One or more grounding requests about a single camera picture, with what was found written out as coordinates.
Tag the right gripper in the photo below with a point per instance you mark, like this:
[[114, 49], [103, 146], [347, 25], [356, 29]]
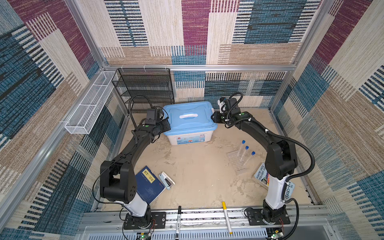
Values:
[[216, 115]]

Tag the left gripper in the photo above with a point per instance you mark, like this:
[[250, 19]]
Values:
[[166, 125]]

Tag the blue plastic lid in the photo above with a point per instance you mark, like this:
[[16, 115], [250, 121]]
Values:
[[188, 118]]

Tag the white plastic bin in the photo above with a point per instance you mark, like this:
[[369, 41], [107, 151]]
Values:
[[189, 138]]

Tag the blue-capped test tube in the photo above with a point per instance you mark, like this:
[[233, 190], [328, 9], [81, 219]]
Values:
[[242, 148], [244, 153], [247, 157]]

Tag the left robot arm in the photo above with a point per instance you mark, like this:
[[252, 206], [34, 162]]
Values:
[[118, 182]]

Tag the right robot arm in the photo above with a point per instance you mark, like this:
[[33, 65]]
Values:
[[281, 159]]

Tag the black mesh shelf rack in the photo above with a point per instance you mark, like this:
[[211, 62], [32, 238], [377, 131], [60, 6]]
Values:
[[142, 88]]

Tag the blue notebook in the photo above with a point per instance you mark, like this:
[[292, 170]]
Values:
[[148, 185]]

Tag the colourful treehouse paperback book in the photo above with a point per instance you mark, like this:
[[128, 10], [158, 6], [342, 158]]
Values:
[[262, 177]]

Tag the black marker pen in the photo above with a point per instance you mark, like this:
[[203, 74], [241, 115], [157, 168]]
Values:
[[178, 225]]

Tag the yellow-capped white marker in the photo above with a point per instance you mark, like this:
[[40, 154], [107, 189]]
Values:
[[227, 218]]

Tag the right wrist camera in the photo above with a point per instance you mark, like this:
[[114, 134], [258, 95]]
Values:
[[222, 102]]

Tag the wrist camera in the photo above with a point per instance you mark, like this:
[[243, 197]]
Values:
[[222, 102], [153, 116]]

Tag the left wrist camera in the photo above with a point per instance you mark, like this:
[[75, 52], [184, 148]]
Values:
[[153, 116]]

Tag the white wire basket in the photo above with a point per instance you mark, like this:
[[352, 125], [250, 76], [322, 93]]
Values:
[[87, 112]]

